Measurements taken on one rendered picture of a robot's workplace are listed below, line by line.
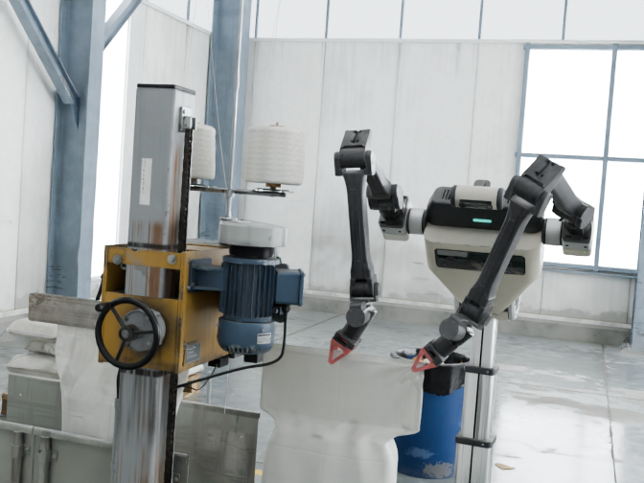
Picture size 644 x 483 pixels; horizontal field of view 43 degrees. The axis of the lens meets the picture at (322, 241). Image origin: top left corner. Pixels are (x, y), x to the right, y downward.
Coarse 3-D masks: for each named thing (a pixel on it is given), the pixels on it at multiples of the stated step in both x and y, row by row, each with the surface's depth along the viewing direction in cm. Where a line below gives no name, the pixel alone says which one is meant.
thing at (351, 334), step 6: (348, 324) 239; (342, 330) 240; (348, 330) 238; (354, 330) 238; (360, 330) 238; (336, 336) 237; (342, 336) 237; (348, 336) 238; (354, 336) 238; (348, 342) 236; (354, 342) 237
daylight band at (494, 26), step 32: (160, 0) 964; (192, 0) 1038; (256, 0) 1107; (288, 0) 1093; (320, 0) 1079; (352, 0) 1066; (384, 0) 1052; (416, 0) 1040; (448, 0) 1027; (480, 0) 1015; (512, 0) 1003; (544, 0) 991; (576, 0) 980; (608, 0) 969; (640, 0) 957; (288, 32) 1094; (320, 32) 1080; (352, 32) 1067; (384, 32) 1053; (416, 32) 1041; (448, 32) 1028; (512, 32) 1004; (544, 32) 992; (576, 32) 981; (608, 32) 970; (640, 32) 958
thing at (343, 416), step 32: (288, 352) 247; (320, 352) 243; (352, 352) 243; (288, 384) 247; (320, 384) 243; (352, 384) 240; (384, 384) 238; (416, 384) 235; (288, 416) 246; (320, 416) 243; (352, 416) 240; (384, 416) 238; (416, 416) 236; (288, 448) 240; (320, 448) 236; (352, 448) 234; (384, 448) 233; (288, 480) 239; (320, 480) 235; (352, 480) 233; (384, 480) 233
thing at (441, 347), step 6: (432, 342) 232; (438, 342) 231; (444, 342) 230; (450, 342) 229; (426, 348) 229; (432, 348) 229; (438, 348) 230; (444, 348) 230; (450, 348) 230; (456, 348) 230; (438, 354) 229; (444, 354) 230; (438, 360) 229; (444, 360) 229
